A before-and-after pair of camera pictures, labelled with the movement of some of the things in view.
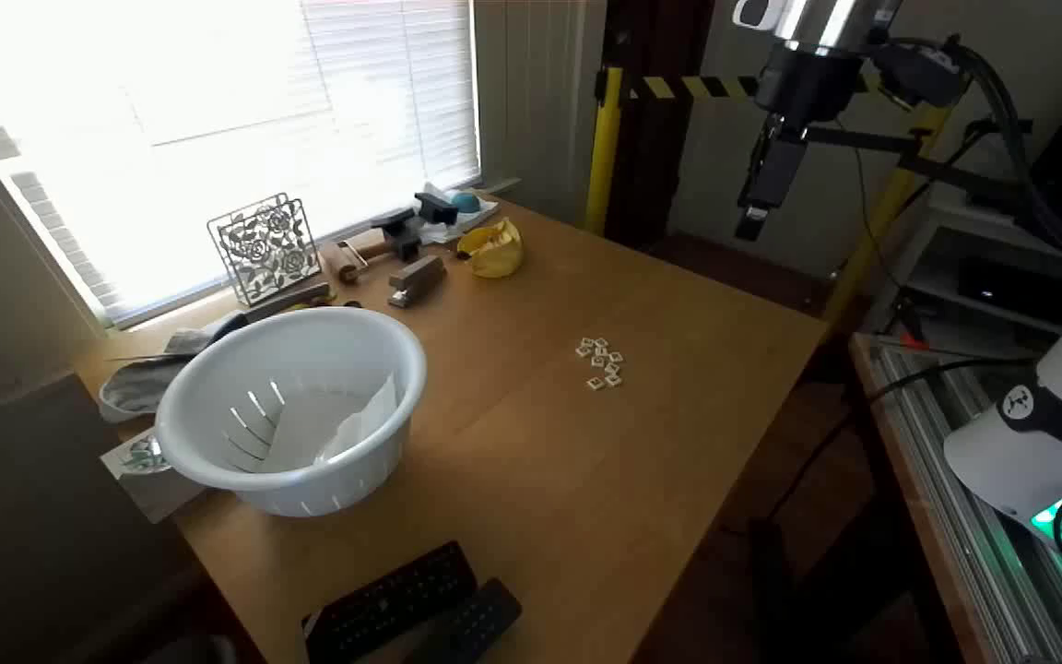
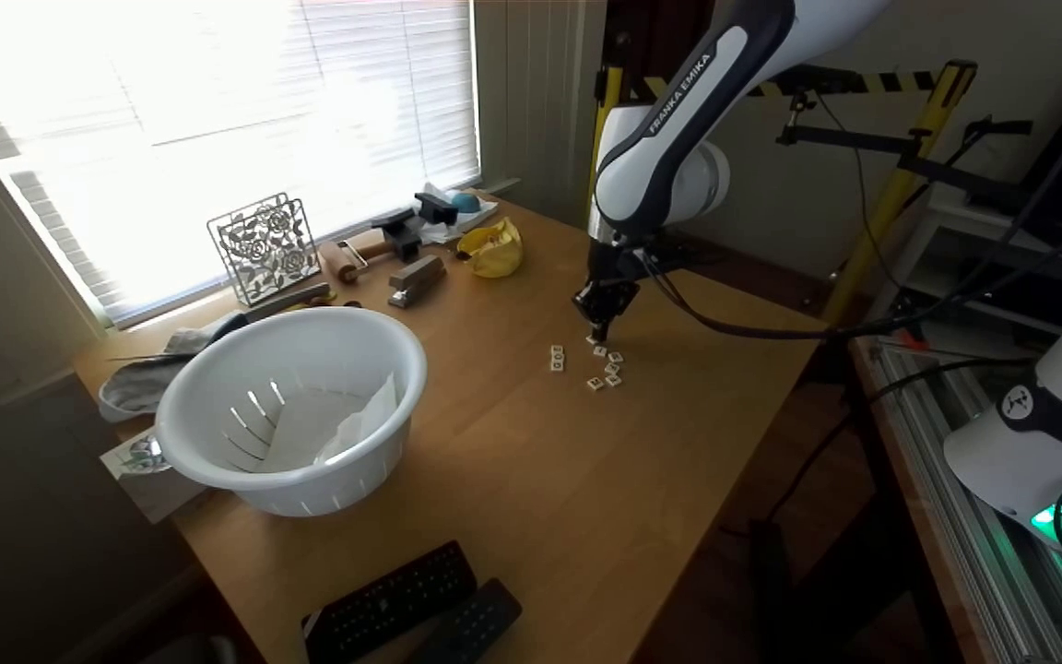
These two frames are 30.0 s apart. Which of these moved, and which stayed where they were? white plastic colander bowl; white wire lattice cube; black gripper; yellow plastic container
Moved: black gripper
Stayed: yellow plastic container; white wire lattice cube; white plastic colander bowl
